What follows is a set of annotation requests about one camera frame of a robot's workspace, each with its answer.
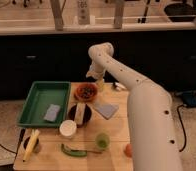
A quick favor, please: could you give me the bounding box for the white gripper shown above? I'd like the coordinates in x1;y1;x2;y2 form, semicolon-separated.
86;63;105;92

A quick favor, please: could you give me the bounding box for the dark grape bunch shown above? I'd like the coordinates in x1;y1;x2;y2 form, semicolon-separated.
80;86;94;99

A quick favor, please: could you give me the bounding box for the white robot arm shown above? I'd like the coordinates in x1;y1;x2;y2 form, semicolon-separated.
86;42;183;171

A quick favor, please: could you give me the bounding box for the red bowl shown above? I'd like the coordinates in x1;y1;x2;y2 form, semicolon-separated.
74;83;98;102

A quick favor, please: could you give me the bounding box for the white block in bowl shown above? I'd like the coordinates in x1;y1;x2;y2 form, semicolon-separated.
74;103;86;125

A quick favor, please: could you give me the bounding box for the small white black object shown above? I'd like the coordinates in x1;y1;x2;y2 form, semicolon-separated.
113;82;126;91

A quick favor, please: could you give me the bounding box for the grey triangular cloth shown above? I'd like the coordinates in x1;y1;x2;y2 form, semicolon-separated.
93;102;119;120

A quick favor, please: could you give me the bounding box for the white cup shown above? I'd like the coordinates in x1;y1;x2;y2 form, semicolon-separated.
59;120;77;138

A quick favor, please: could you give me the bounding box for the green cup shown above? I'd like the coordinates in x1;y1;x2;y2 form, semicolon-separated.
95;133;110;150

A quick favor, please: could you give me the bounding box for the grey sponge in tray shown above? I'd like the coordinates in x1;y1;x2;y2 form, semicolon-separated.
44;104;60;122

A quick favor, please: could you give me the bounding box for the green plastic tray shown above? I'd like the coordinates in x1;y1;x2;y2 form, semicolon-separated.
17;81;71;128

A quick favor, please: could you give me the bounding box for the orange fruit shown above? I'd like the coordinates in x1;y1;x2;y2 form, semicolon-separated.
124;144;132;158

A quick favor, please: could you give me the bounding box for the small dark dish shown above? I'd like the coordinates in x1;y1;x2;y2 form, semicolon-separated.
23;137;41;153

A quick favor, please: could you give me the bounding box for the blue black device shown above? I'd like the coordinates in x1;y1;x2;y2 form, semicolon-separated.
181;92;196;108

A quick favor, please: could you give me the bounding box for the black cable left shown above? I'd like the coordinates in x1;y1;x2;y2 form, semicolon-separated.
0;127;27;158

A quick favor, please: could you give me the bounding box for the black cable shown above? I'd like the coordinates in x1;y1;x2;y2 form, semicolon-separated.
0;127;27;158
176;103;189;153

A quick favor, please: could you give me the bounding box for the black cable right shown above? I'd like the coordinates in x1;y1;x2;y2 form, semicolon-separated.
176;103;189;153

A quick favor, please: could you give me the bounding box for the wooden shelf rail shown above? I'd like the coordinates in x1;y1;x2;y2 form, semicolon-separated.
0;22;196;35

